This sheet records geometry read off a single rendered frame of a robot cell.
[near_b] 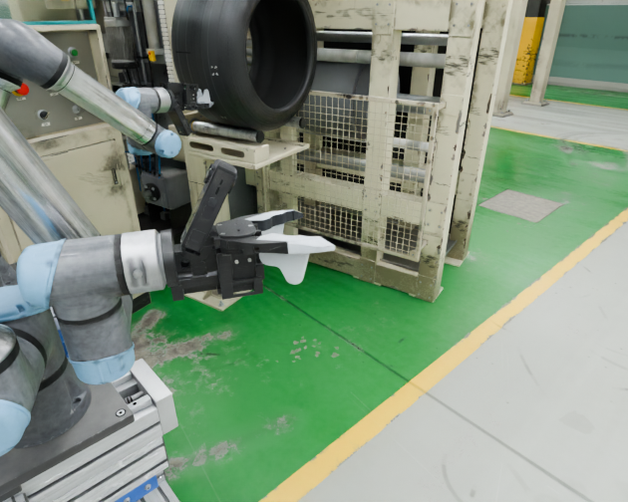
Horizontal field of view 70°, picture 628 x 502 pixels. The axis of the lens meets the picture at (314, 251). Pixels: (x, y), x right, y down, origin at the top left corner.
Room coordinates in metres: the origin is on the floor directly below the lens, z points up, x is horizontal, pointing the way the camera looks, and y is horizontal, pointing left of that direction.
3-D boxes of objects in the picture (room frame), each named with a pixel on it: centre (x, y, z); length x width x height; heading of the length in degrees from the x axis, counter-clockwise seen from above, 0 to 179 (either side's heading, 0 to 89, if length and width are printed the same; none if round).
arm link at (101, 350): (0.48, 0.28, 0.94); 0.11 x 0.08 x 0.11; 17
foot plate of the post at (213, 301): (2.01, 0.50, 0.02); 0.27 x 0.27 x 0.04; 57
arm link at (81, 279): (0.46, 0.28, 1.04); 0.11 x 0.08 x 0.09; 106
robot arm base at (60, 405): (0.55, 0.46, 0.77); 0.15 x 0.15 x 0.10
